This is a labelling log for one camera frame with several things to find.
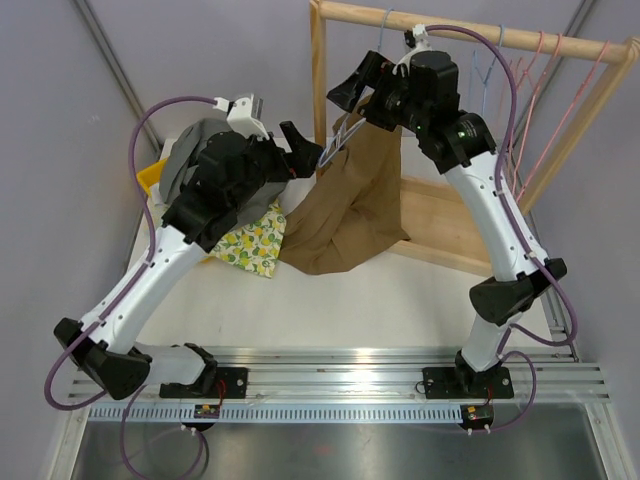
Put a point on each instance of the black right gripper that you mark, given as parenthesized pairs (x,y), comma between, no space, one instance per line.
(374,71)

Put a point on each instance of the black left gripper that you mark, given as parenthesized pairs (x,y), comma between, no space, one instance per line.
(302,157)

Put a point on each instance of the blue wire hanger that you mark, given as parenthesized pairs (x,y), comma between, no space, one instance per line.
(345,133)
(483,75)

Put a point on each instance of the brown pleated skirt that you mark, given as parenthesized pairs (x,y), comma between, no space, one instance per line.
(353,212)

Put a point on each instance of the lemon print skirt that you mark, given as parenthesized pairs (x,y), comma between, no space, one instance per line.
(254,248)

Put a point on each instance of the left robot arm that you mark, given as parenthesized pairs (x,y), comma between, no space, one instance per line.
(230,170)

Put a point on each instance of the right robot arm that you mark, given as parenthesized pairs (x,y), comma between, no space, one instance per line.
(421,95)

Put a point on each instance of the wooden clothes rack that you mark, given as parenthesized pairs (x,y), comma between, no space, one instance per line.
(439,225)

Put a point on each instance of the yellow plastic tray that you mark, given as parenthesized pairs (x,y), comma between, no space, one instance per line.
(150,175)

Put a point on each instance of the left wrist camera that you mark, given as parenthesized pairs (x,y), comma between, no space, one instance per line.
(244,117)

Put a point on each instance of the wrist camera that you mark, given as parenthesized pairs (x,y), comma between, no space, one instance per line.
(416,40)
(244,117)

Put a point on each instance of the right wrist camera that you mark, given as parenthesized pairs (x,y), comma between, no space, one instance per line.
(416,40)

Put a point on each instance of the aluminium rail base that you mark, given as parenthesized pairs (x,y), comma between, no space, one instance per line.
(349,414)

